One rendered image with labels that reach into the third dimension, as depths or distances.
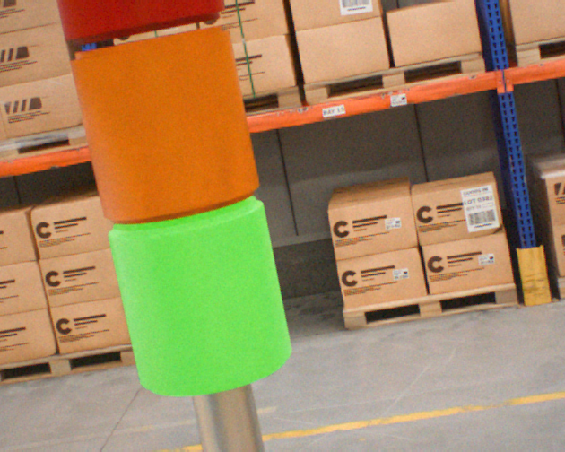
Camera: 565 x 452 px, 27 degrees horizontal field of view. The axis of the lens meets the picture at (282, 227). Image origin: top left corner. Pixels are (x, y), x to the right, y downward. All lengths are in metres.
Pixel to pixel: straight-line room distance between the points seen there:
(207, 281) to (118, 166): 0.04
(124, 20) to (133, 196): 0.05
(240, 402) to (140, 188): 0.08
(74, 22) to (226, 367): 0.11
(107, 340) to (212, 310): 8.26
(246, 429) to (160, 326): 0.05
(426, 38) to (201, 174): 7.67
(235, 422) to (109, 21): 0.13
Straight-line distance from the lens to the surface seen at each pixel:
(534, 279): 8.16
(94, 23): 0.35
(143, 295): 0.36
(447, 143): 9.39
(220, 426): 0.38
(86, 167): 9.66
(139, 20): 0.35
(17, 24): 8.34
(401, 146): 9.38
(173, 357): 0.36
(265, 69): 8.08
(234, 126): 0.36
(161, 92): 0.35
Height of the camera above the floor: 2.27
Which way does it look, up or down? 10 degrees down
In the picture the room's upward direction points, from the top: 11 degrees counter-clockwise
